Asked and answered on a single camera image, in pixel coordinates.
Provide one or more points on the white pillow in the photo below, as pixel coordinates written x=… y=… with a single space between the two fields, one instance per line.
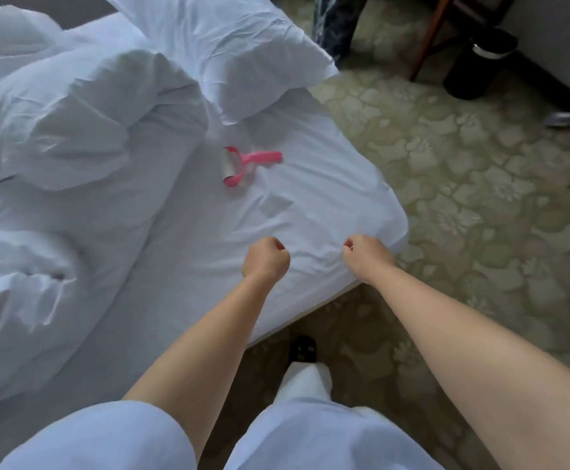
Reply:
x=236 y=49

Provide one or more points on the white duvet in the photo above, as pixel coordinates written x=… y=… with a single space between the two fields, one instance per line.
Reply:
x=69 y=142

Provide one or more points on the white object on floor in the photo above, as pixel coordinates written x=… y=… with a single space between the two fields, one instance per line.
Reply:
x=559 y=119

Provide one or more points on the person's right hand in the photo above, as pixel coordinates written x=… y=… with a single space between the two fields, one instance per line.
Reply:
x=368 y=257

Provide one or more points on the person's right forearm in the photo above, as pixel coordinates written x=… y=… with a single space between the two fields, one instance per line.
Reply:
x=491 y=367

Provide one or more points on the pink lint roller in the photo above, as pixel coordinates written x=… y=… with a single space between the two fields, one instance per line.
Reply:
x=251 y=159

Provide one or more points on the black waste bin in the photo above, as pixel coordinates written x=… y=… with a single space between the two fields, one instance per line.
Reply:
x=479 y=65

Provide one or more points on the person's white shirt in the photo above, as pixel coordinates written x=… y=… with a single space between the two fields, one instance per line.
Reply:
x=99 y=440

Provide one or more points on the wooden chair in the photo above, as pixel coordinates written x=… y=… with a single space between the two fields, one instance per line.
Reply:
x=434 y=29

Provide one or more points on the person's left hand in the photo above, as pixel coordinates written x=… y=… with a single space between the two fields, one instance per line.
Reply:
x=267 y=261

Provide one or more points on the person's left forearm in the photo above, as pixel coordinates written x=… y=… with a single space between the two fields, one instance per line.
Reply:
x=202 y=367

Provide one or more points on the person's black right shoe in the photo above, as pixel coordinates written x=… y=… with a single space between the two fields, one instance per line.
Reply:
x=303 y=348

